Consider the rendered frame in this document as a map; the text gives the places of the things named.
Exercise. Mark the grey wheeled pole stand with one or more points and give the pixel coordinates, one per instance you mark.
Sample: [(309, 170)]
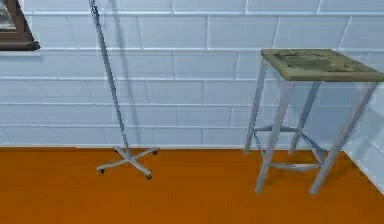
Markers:
[(107, 68)]

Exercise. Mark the grey stool with green seat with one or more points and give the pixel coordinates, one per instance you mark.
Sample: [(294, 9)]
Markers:
[(316, 65)]

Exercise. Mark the brown framed window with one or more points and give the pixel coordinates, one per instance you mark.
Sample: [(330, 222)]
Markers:
[(13, 31)]

